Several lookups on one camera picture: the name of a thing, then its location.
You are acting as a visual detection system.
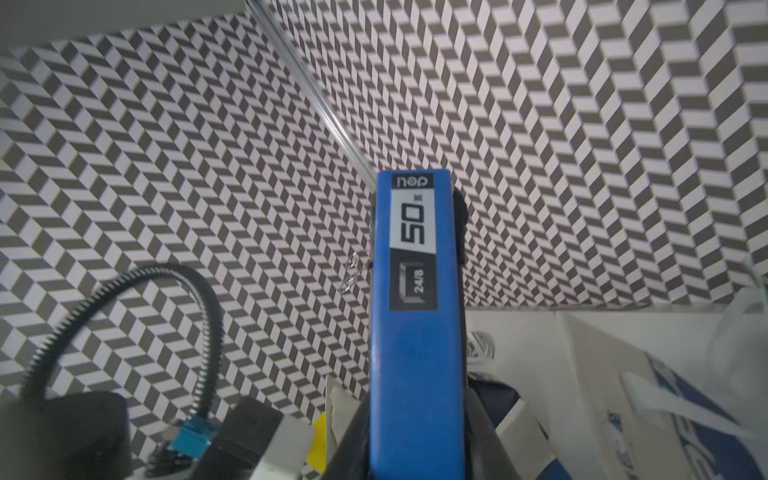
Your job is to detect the blue black stapler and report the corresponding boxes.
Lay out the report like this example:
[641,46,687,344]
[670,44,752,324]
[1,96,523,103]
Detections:
[369,170,466,479]

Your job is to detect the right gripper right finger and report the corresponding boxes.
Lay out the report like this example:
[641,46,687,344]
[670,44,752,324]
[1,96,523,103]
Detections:
[463,387,522,480]

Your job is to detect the blue white bag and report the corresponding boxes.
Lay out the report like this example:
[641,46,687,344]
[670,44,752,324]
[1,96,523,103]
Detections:
[467,309,767,479]

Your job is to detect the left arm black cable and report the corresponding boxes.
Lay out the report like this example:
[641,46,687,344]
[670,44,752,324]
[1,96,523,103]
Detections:
[17,263,224,421]

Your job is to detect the green white bag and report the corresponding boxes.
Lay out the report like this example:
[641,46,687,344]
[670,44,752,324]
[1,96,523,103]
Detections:
[742,259,767,312]

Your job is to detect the yellow plastic cup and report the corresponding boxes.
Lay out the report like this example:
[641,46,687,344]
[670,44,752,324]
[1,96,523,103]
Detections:
[306,413,327,474]

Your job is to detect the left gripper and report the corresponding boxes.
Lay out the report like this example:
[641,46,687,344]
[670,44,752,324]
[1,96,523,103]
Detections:
[1,392,132,479]

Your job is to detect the metal wire mug tree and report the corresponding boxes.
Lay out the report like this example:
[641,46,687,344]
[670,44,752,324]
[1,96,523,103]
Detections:
[340,252,373,293]

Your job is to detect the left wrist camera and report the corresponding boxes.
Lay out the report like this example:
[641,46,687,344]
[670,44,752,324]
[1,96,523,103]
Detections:
[171,397,314,479]

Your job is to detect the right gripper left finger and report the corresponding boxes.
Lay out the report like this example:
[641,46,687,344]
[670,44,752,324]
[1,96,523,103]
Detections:
[321,398,370,480]

